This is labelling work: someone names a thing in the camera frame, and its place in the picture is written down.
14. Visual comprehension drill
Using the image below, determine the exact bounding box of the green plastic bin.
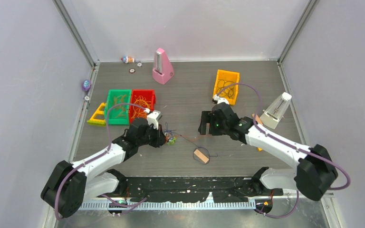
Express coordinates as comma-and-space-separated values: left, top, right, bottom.
104, 89, 132, 125

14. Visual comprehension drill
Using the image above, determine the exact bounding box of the purple right arm hose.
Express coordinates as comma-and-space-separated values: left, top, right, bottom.
215, 83, 352, 219

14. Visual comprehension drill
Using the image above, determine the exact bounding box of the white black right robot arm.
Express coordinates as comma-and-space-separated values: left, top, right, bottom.
198, 103, 338, 201

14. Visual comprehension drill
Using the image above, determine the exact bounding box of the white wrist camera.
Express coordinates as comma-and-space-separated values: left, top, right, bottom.
212, 95, 230, 105
144, 108, 162, 130

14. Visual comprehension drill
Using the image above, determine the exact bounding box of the purple cable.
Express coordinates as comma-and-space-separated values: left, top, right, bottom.
216, 79, 237, 100
163, 122, 218, 165

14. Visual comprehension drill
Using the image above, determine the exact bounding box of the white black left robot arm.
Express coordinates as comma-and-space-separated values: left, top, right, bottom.
40, 118, 166, 218

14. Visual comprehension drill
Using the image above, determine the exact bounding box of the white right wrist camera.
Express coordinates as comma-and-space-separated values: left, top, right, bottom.
212, 95, 230, 105

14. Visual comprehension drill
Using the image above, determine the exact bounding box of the wooden block near front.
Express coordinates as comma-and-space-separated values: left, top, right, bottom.
193, 149, 209, 164

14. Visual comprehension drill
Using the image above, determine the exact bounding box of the red plastic bin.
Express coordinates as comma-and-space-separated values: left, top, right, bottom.
128, 89, 156, 124

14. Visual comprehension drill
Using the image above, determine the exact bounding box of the yellow cable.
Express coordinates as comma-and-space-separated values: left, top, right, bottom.
131, 94, 154, 121

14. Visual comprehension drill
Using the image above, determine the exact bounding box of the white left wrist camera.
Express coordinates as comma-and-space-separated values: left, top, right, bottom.
144, 108, 162, 130

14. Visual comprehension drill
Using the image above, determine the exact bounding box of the purple round toy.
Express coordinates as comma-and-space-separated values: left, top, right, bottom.
82, 79, 92, 92

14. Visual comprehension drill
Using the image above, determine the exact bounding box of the small clown figurine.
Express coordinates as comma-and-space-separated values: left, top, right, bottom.
120, 56, 135, 64

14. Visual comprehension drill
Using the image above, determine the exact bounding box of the pink metronome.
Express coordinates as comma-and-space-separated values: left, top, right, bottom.
152, 48, 174, 85

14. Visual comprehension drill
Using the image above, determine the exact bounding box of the yellow triangle stand left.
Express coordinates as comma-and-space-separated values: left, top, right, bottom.
86, 103, 106, 126

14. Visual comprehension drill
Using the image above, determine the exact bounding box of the wooden block near metronome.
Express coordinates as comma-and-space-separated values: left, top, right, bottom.
252, 114, 263, 125

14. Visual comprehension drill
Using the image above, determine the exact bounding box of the green owl toy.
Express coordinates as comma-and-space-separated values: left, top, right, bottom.
166, 136, 176, 145

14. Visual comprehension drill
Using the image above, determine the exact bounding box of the orange plastic bin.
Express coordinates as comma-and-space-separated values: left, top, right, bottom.
212, 69, 240, 105

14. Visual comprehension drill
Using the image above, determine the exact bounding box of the white metronome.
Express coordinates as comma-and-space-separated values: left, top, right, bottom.
260, 92, 292, 129

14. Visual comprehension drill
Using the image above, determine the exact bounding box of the brown orange cable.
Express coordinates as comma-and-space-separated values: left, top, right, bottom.
110, 94, 130, 120

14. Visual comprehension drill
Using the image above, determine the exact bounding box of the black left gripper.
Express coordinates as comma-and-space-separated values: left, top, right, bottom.
137, 122, 168, 148

